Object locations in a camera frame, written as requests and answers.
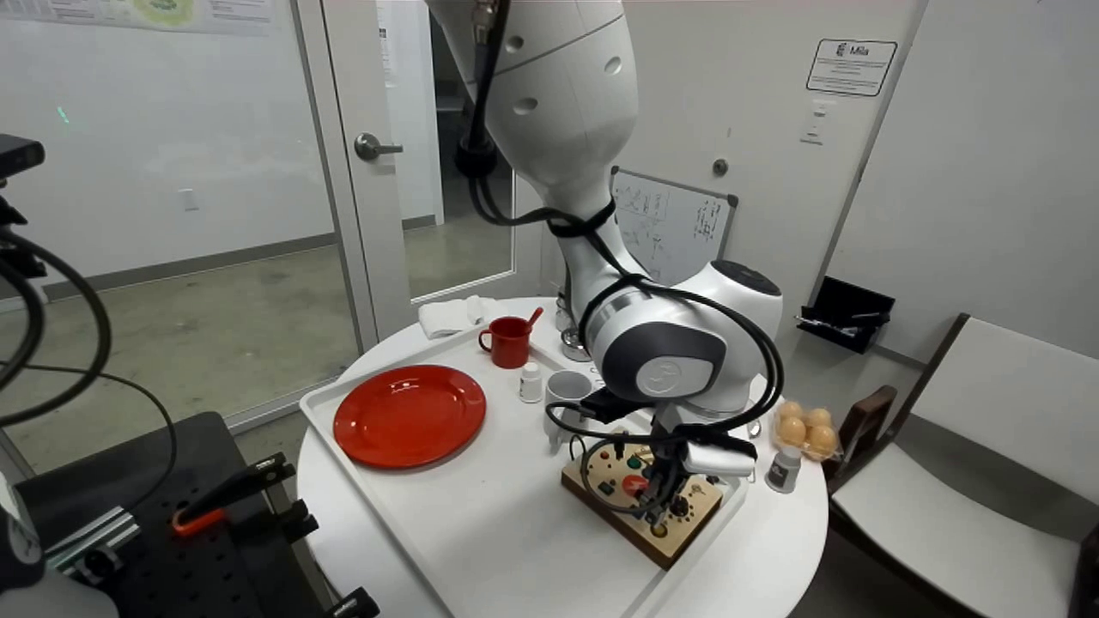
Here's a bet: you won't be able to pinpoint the orange-handled black clamp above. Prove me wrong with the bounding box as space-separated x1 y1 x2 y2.
169 449 297 543

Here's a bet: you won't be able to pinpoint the small white bottle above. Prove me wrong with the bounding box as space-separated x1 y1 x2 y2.
514 359 545 406

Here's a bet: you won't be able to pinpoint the red mug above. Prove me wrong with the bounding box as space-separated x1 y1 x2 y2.
475 312 539 372

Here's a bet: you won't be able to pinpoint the white framed door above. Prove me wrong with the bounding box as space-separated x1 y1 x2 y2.
289 0 420 353

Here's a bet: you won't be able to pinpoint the black looped cables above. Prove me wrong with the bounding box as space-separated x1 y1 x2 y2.
0 226 183 475

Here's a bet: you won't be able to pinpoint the small grey shaker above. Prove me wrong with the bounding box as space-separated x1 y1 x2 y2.
764 442 804 496

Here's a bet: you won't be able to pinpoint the black floor rack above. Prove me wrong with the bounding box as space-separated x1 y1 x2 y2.
796 273 898 357

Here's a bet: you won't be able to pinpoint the cluster of beige eggs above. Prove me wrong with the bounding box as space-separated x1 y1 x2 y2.
769 399 846 462

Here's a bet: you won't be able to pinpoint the black camera on stand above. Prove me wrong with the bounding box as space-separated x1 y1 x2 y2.
0 131 49 185

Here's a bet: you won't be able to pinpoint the white wall sign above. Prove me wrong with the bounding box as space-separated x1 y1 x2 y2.
804 35 902 98

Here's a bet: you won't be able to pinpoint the silver aluminium bracket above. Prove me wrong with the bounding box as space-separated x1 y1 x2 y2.
39 502 148 575

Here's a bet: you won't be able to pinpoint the white folded cloth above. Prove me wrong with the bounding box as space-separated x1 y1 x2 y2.
415 290 500 339

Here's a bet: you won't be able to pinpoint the small leaning whiteboard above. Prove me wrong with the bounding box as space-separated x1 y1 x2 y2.
607 164 743 288

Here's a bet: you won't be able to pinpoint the silver door handle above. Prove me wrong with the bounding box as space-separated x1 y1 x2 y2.
349 131 405 164

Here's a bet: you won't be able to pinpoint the large white plastic tray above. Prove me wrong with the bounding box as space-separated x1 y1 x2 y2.
296 323 747 618

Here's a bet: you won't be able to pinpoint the red round plate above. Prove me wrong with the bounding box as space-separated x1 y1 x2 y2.
329 359 490 475

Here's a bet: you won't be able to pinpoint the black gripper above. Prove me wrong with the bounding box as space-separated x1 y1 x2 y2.
616 402 704 525

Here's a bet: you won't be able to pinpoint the wooden button switch board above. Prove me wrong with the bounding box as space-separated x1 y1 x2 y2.
557 436 735 574

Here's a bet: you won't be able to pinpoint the white seat wooden chair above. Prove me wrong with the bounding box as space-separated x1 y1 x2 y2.
823 312 1099 618

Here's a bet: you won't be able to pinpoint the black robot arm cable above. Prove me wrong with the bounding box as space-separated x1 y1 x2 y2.
454 0 791 461

